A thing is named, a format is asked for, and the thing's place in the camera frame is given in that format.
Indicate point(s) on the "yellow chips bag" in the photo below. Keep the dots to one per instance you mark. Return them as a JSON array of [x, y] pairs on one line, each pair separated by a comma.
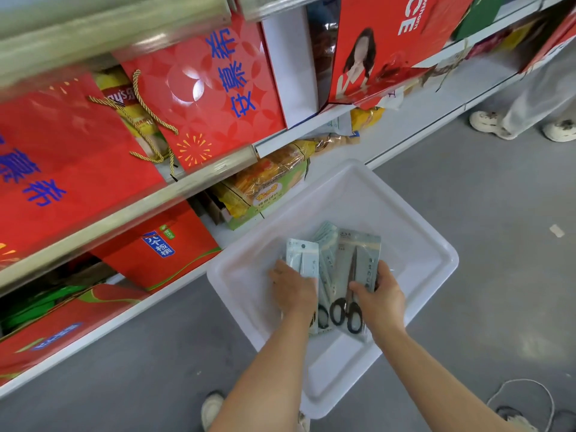
[[117, 92]]

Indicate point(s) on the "flat red box green stripe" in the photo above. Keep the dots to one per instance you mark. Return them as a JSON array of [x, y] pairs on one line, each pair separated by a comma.
[[103, 310]]

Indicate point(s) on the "person's white left shoe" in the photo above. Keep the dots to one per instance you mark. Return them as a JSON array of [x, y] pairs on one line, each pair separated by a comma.
[[211, 409]]

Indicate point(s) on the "row of green scissors packs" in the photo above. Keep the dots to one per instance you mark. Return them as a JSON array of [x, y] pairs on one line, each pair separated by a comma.
[[327, 238]]

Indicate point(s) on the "white plastic bin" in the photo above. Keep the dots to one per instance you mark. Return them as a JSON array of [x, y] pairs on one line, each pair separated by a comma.
[[405, 247]]

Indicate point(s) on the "yellow snack bag pack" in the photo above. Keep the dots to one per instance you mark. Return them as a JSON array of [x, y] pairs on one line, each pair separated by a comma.
[[265, 179]]

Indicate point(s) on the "green gift box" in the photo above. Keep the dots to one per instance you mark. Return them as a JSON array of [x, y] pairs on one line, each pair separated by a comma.
[[479, 13]]

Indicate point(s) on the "person's white shoe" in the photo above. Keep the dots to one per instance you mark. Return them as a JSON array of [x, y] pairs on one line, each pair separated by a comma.
[[211, 409], [303, 422]]

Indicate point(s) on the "red box blue label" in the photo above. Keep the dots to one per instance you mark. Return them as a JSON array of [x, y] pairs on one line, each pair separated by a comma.
[[189, 247]]

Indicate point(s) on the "person's left hand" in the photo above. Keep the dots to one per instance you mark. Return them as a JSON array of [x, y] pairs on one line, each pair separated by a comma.
[[292, 290]]

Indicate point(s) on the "pale green scissors packet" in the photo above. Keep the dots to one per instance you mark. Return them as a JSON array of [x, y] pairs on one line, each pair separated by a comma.
[[301, 254], [360, 247]]

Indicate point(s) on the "dark brown snack pack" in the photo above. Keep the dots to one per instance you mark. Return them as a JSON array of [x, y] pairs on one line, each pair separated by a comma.
[[324, 49]]

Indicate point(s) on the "white paper scrap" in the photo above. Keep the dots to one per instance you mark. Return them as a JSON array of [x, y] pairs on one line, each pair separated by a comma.
[[557, 231]]

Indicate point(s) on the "person's left forearm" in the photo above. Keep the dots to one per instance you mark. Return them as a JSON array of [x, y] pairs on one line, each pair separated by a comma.
[[265, 377]]

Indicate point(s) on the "person's white right shoe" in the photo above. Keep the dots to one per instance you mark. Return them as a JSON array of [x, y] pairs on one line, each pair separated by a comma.
[[303, 422]]

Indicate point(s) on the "green bag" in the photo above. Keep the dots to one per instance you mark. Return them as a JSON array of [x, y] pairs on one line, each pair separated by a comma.
[[36, 305]]

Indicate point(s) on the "person's right forearm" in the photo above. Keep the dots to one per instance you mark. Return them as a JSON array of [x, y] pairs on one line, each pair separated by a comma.
[[436, 386]]

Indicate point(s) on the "person's right hand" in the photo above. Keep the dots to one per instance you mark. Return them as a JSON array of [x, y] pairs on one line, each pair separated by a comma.
[[382, 305]]

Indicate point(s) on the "plain red gift box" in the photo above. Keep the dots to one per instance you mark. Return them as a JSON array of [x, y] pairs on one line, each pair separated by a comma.
[[454, 17]]

